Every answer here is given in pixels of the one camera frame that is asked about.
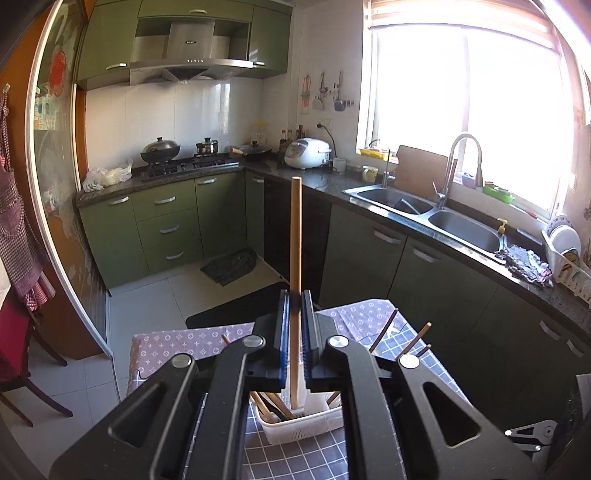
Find black built-in appliance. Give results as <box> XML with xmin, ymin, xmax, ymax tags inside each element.
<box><xmin>263</xmin><ymin>178</ymin><xmax>333</xmax><ymax>305</ymax></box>

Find green upper cabinets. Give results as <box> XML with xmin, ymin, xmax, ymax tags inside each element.
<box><xmin>76</xmin><ymin>0</ymin><xmax>291</xmax><ymax>90</ymax></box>

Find condiment bottles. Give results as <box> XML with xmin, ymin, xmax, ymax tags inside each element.
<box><xmin>277</xmin><ymin>124</ymin><xmax>305</xmax><ymax>153</ymax></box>

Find small steel tap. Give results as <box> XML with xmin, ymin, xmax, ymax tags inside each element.
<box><xmin>381</xmin><ymin>148</ymin><xmax>397</xmax><ymax>189</ymax></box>

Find glass sliding door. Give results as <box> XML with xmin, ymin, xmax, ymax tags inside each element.
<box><xmin>25</xmin><ymin>0</ymin><xmax>114</xmax><ymax>358</ymax></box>

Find tall steel kitchen faucet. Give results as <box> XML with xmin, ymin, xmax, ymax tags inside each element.
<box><xmin>433</xmin><ymin>134</ymin><xmax>485</xmax><ymax>209</ymax></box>

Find red checked apron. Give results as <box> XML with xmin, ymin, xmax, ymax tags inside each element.
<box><xmin>0</xmin><ymin>85</ymin><xmax>56</xmax><ymax>310</ymax></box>

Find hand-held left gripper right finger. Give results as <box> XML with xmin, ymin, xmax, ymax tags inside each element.
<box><xmin>301</xmin><ymin>290</ymin><xmax>541</xmax><ymax>480</ymax></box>

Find white plastic bag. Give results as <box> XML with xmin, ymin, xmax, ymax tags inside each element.
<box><xmin>82</xmin><ymin>159</ymin><xmax>134</xmax><ymax>193</ymax></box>

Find black wok with lid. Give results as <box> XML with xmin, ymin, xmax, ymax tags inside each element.
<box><xmin>141</xmin><ymin>136</ymin><xmax>182</xmax><ymax>164</ymax></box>

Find steel double sink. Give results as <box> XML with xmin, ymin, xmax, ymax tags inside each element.
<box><xmin>342</xmin><ymin>185</ymin><xmax>506</xmax><ymax>254</ymax></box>

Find steel range hood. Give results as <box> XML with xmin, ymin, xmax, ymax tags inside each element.
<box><xmin>129</xmin><ymin>18</ymin><xmax>254</xmax><ymax>86</ymax></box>

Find white plates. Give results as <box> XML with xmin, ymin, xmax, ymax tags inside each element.
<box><xmin>551</xmin><ymin>224</ymin><xmax>581</xmax><ymax>268</ymax></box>

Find white plastic utensil holder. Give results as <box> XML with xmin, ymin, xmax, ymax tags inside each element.
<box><xmin>249</xmin><ymin>360</ymin><xmax>346</xmax><ymax>446</ymax></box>

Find dark floor cloth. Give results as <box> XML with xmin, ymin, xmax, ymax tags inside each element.
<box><xmin>199</xmin><ymin>248</ymin><xmax>258</xmax><ymax>287</ymax></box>

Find red cushioned wooden chair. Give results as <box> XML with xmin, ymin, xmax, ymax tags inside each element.
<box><xmin>0</xmin><ymin>295</ymin><xmax>75</xmax><ymax>428</ymax></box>

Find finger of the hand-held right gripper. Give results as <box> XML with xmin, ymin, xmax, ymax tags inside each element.
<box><xmin>505</xmin><ymin>419</ymin><xmax>560</xmax><ymax>454</ymax></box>

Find black gas stove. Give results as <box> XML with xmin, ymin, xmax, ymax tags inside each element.
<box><xmin>141</xmin><ymin>154</ymin><xmax>241</xmax><ymax>182</ymax></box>

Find wooden cutting board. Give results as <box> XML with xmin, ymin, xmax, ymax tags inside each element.
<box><xmin>394</xmin><ymin>144</ymin><xmax>450</xmax><ymax>195</ymax></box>

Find black stone countertop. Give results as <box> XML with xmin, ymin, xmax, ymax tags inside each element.
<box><xmin>76</xmin><ymin>157</ymin><xmax>591</xmax><ymax>319</ymax></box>

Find white rice cooker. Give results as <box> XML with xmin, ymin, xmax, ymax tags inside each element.
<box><xmin>284</xmin><ymin>137</ymin><xmax>333</xmax><ymax>169</ymax></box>

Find kitchen window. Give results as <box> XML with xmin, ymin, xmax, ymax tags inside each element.
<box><xmin>355</xmin><ymin>0</ymin><xmax>587</xmax><ymax>222</ymax></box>

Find crumpled dishcloth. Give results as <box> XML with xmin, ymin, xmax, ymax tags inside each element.
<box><xmin>494</xmin><ymin>244</ymin><xmax>555</xmax><ymax>288</ymax></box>

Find green container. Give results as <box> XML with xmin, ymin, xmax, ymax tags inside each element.
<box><xmin>482</xmin><ymin>182</ymin><xmax>515</xmax><ymax>204</ymax></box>

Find pink patterned cloth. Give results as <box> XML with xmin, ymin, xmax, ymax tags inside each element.
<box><xmin>126</xmin><ymin>299</ymin><xmax>409</xmax><ymax>402</ymax></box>

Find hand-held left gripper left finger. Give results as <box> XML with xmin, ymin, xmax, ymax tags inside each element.
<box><xmin>48</xmin><ymin>290</ymin><xmax>291</xmax><ymax>480</ymax></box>

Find white dish rack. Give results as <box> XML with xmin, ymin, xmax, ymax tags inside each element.
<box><xmin>541</xmin><ymin>215</ymin><xmax>591</xmax><ymax>305</ymax></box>

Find frying pan with lid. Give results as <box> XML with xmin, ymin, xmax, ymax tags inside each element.
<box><xmin>226</xmin><ymin>141</ymin><xmax>274</xmax><ymax>158</ymax></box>

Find green drawer cabinets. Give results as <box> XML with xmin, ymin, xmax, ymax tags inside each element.
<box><xmin>78</xmin><ymin>171</ymin><xmax>266</xmax><ymax>289</ymax></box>

